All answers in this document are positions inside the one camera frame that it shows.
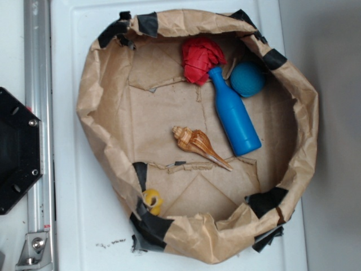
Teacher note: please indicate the brown spiral seashell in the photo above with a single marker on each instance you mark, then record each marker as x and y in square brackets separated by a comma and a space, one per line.
[196, 141]

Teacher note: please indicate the brown paper bag bin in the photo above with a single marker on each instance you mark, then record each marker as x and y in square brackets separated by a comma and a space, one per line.
[133, 92]

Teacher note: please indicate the blue plastic bottle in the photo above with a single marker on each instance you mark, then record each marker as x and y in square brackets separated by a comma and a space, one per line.
[233, 115]

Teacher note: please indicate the crumpled red paper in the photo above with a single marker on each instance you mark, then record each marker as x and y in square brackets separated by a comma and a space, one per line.
[199, 56]

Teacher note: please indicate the blue rubber ball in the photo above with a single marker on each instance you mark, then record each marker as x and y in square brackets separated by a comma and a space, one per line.
[247, 79]

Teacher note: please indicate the white tray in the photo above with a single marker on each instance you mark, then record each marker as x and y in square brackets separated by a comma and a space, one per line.
[93, 231]

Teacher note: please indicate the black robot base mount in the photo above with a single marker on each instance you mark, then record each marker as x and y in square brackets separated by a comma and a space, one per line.
[21, 164]

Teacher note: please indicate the aluminium extrusion rail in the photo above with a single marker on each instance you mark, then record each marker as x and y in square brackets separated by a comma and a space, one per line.
[38, 96]

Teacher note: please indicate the metal corner bracket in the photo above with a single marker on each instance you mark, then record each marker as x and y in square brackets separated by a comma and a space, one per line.
[36, 253]

